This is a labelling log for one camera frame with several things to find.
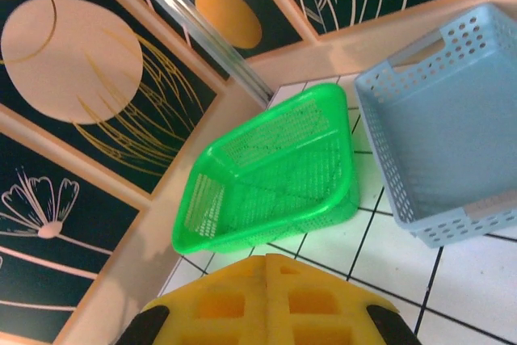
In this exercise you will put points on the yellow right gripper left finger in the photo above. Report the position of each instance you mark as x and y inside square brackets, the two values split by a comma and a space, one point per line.
[226, 312]

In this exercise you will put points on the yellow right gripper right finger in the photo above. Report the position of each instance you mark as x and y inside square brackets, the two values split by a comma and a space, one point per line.
[315, 312]

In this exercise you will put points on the green plastic basket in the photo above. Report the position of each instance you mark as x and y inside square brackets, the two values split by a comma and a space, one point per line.
[278, 175]

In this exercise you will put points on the light blue plastic basket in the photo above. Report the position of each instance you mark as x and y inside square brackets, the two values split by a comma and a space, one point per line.
[448, 127]

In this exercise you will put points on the aluminium frame post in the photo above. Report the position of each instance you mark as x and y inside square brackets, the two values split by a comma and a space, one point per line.
[210, 34]

